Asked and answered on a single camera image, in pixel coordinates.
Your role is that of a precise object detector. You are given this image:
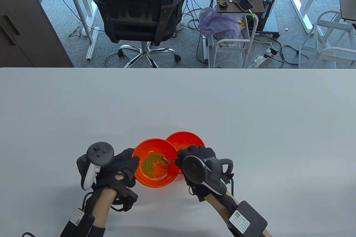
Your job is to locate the white stool frame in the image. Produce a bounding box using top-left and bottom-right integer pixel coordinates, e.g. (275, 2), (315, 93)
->
(298, 11), (356, 68)

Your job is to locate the dark grey cabinet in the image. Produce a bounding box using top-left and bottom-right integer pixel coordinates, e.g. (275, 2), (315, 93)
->
(0, 0), (74, 68)

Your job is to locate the person's right hand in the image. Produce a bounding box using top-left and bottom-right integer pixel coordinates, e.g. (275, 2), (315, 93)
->
(175, 145), (234, 203)

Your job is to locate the aluminium profile bar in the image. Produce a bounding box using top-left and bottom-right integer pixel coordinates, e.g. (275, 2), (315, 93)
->
(86, 26), (100, 60)

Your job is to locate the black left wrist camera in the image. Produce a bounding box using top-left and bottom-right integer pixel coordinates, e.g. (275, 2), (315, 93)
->
(115, 188), (139, 212)

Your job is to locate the person's left forearm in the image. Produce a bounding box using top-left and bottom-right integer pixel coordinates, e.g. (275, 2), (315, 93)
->
(89, 188), (117, 237)

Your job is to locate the black left wrist sensor box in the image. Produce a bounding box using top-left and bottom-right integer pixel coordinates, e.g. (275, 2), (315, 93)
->
(61, 208), (95, 237)

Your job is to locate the black wrist sensor box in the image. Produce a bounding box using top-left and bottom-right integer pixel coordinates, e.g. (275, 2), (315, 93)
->
(229, 200), (268, 234)
(61, 208), (95, 237)

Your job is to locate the person's left hand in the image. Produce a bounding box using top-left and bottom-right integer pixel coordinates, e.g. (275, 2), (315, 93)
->
(76, 148), (140, 191)

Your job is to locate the black smartphone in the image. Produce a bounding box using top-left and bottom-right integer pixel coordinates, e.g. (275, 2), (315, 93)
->
(233, 0), (254, 11)

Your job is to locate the white power strip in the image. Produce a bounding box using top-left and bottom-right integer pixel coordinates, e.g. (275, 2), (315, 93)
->
(247, 49), (274, 68)

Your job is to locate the white desk leg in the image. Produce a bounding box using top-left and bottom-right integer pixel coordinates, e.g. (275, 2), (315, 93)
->
(291, 0), (330, 34)
(61, 0), (100, 45)

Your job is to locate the orange plastic bowl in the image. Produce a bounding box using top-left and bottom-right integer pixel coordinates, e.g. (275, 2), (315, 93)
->
(165, 132), (206, 175)
(132, 138), (181, 188)

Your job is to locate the black mesh office chair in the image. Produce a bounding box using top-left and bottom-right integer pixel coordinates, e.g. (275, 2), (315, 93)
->
(88, 0), (187, 68)

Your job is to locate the grey hand controller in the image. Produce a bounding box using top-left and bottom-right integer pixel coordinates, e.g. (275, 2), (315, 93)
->
(81, 142), (115, 191)
(182, 156), (234, 196)

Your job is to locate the heap of green mung beans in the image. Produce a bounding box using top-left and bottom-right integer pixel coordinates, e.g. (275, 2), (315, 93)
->
(141, 154), (169, 178)

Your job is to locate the purple cloth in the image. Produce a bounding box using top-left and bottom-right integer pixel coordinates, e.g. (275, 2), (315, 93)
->
(198, 7), (243, 45)

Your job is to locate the white cart with brown top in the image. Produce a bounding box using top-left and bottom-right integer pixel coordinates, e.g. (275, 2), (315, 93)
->
(207, 0), (265, 68)

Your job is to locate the black right wrist sensor box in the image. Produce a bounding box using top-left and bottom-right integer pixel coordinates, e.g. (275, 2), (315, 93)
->
(229, 200), (268, 234)

